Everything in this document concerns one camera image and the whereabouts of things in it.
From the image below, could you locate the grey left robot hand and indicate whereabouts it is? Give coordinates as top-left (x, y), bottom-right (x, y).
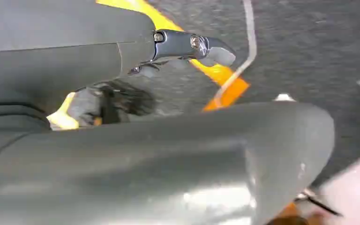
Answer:
top-left (0, 0), bottom-right (335, 225)

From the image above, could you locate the yellow floor tape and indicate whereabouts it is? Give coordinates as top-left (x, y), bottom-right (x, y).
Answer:
top-left (46, 0), bottom-right (251, 130)

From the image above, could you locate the seated person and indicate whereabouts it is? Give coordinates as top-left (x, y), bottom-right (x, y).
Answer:
top-left (266, 148), bottom-right (360, 225)

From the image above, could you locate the thin white cable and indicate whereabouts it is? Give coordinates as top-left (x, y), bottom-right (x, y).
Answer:
top-left (215, 0), bottom-right (258, 107)

